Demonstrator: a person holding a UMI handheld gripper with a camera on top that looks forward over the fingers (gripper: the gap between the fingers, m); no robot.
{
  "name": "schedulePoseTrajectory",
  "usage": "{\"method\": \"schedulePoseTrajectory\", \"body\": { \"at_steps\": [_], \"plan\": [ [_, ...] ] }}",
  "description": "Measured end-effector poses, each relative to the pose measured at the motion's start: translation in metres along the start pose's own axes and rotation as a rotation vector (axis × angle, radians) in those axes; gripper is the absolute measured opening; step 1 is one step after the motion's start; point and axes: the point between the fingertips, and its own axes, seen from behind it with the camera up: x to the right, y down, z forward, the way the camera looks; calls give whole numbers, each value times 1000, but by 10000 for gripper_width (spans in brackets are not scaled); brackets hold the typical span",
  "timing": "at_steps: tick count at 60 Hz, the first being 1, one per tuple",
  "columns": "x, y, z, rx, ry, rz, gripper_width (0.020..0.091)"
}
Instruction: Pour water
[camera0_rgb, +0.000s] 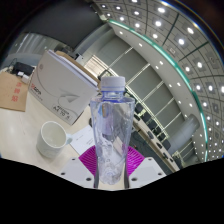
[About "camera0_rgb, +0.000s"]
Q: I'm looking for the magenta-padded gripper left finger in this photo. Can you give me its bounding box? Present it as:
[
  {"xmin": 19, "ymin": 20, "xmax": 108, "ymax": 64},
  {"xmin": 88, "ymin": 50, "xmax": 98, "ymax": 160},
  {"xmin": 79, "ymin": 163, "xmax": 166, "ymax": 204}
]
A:
[{"xmin": 59, "ymin": 145, "xmax": 101, "ymax": 190}]

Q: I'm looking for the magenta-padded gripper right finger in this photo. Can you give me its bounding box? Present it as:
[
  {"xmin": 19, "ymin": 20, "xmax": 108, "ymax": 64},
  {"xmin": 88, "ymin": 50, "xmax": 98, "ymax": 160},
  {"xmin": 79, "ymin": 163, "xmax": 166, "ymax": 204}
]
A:
[{"xmin": 123, "ymin": 145, "xmax": 167, "ymax": 190}]

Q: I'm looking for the clear plastic water bottle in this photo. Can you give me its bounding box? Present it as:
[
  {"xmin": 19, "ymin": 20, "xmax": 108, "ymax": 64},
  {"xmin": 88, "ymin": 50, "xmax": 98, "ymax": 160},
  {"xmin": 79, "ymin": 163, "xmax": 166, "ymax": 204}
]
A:
[{"xmin": 89, "ymin": 75, "xmax": 137, "ymax": 186}]

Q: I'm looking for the white printed paper sheet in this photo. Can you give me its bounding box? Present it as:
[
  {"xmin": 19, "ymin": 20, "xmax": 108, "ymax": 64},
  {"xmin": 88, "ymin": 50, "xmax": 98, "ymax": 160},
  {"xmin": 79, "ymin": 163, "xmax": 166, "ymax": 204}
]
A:
[{"xmin": 69, "ymin": 125, "xmax": 98, "ymax": 156}]

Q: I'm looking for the white ceramic mug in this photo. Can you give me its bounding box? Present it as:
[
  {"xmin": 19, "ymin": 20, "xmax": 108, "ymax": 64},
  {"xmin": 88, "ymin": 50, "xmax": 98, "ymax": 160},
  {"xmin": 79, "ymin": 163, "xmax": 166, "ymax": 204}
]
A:
[{"xmin": 36, "ymin": 120, "xmax": 74, "ymax": 160}]

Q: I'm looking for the group of black office chairs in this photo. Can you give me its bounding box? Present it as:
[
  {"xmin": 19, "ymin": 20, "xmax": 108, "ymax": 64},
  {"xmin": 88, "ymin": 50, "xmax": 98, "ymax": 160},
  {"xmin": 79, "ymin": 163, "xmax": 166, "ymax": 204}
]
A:
[{"xmin": 131, "ymin": 96, "xmax": 184, "ymax": 168}]

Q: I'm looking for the white copy paper carton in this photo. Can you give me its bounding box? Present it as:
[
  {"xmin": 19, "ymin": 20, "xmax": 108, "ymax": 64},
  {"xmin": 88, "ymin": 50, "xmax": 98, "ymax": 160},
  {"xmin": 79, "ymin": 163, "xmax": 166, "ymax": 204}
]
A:
[{"xmin": 29, "ymin": 49, "xmax": 101, "ymax": 126}]

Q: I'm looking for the brown paper envelope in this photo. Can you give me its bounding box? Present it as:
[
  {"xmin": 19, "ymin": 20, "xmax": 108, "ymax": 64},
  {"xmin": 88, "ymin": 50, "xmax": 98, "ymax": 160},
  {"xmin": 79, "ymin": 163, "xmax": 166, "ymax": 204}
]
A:
[{"xmin": 0, "ymin": 70, "xmax": 31, "ymax": 113}]

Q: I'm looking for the black power adapter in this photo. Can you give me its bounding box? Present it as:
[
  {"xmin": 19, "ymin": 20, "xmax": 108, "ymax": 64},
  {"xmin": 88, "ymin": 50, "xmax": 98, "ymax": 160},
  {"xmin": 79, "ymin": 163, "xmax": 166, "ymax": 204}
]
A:
[{"xmin": 12, "ymin": 61, "xmax": 35, "ymax": 78}]

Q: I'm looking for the group of ceiling lights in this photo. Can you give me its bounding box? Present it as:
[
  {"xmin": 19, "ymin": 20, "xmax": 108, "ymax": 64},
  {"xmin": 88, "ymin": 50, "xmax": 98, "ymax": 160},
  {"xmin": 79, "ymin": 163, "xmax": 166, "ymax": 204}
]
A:
[{"xmin": 96, "ymin": 0, "xmax": 224, "ymax": 161}]

